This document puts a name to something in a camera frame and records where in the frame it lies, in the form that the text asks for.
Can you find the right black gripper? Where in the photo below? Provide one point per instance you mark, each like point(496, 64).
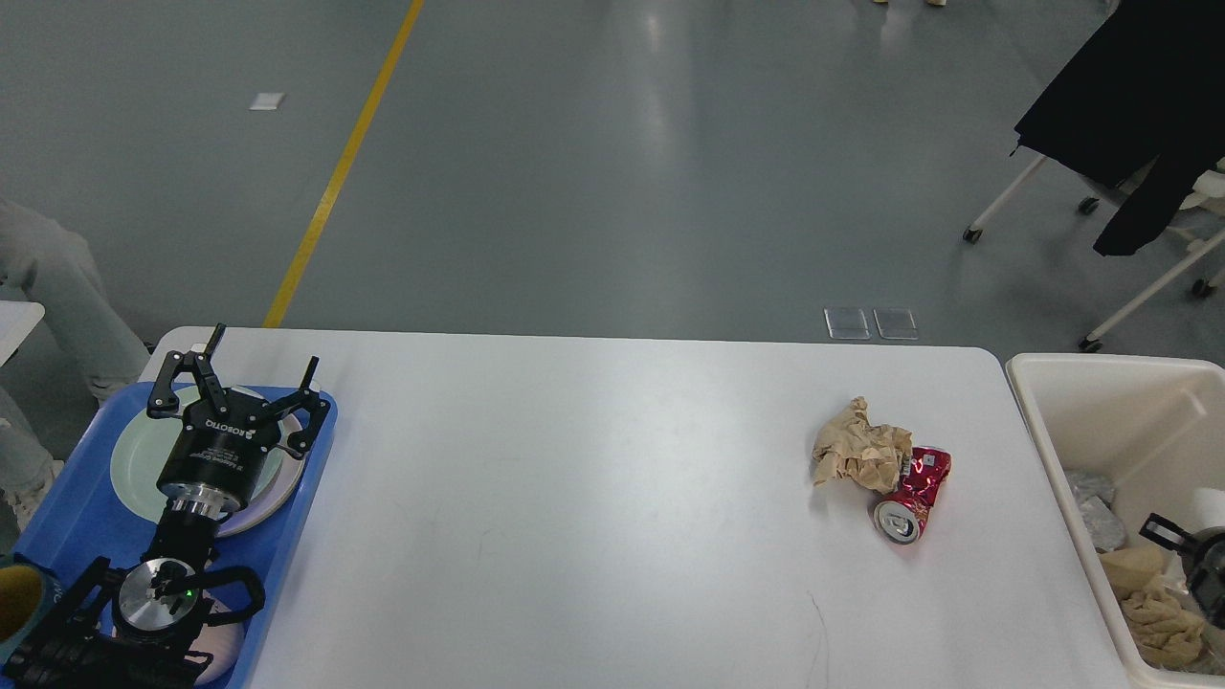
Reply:
point(1203, 562)

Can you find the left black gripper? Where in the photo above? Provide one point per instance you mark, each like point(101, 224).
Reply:
point(215, 455)

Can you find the brown paper bag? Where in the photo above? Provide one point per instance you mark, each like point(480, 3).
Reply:
point(1133, 568)

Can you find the light green plate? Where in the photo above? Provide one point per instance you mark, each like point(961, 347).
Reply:
point(138, 459)

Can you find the red foil wrapper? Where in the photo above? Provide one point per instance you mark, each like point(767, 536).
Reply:
point(902, 516)

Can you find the brown paper ball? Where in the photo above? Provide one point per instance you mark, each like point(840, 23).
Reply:
point(851, 446)

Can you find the white paper cup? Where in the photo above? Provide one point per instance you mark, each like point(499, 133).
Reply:
point(1207, 509)

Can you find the aluminium foil tray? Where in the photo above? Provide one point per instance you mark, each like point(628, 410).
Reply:
point(1094, 495)

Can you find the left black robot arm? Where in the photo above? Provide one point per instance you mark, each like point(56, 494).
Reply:
point(158, 557)

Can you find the crumpled brown paper in tray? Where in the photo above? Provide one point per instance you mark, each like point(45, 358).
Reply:
point(1165, 633)

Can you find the white plastic bin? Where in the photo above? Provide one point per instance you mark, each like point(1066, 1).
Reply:
point(1154, 427)

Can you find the blue plastic tray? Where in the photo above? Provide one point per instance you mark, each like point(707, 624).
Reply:
point(84, 518)

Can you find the person in grey trousers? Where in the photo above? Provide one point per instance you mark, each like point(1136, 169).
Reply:
point(53, 266)

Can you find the blue yellow mug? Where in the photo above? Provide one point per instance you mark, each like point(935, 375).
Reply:
point(27, 594)

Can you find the black jacket on chair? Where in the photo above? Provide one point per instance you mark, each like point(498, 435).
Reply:
point(1143, 93)

